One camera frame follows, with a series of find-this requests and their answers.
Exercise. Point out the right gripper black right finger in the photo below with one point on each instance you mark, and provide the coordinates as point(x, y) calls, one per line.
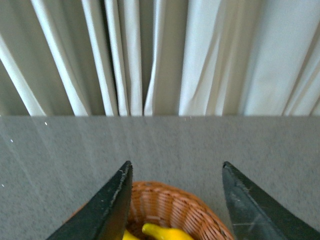
point(255, 215)

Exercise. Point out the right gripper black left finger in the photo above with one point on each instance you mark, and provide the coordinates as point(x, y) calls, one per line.
point(105, 215)

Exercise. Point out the yellow banana left in basket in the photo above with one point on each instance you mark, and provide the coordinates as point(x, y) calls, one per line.
point(128, 236)

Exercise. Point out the yellow banana in basket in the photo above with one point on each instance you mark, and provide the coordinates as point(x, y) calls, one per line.
point(128, 236)
point(164, 233)

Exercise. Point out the yellow banana right in basket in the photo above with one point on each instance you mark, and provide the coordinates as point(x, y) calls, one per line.
point(164, 233)

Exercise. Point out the white pleated curtain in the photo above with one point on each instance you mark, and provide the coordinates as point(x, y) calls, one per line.
point(160, 57)

